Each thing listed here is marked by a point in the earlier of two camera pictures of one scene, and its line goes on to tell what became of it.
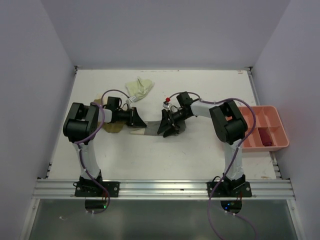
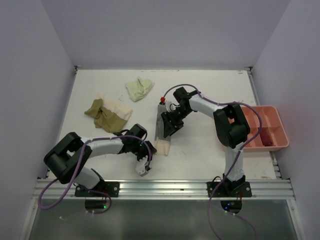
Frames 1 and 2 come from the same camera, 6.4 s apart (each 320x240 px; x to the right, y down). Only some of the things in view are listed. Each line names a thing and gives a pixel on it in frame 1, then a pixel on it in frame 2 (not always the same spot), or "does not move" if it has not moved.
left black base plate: [91, 189] does not move
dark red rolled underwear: [265, 137] does not move
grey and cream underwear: [153, 127] to [161, 143]
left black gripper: [134, 119] to [147, 153]
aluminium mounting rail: [163, 189] does not move
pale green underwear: [139, 88] does not move
